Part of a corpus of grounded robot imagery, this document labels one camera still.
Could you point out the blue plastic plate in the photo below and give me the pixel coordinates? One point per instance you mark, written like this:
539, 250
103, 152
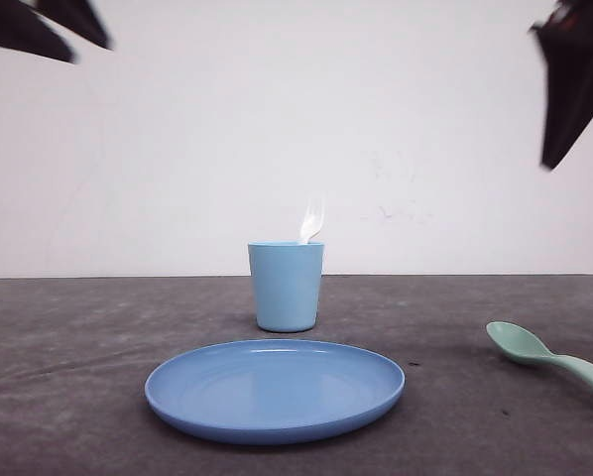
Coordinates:
273, 391

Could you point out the white plastic fork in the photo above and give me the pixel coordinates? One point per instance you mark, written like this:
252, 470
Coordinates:
313, 220

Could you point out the mint green plastic spoon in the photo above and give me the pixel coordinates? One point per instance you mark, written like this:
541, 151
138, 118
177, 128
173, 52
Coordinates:
524, 347

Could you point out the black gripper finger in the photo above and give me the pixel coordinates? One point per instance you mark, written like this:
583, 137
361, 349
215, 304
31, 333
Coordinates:
565, 40
21, 30
78, 16

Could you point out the light blue plastic cup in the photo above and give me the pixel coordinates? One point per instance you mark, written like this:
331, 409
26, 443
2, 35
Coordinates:
286, 277

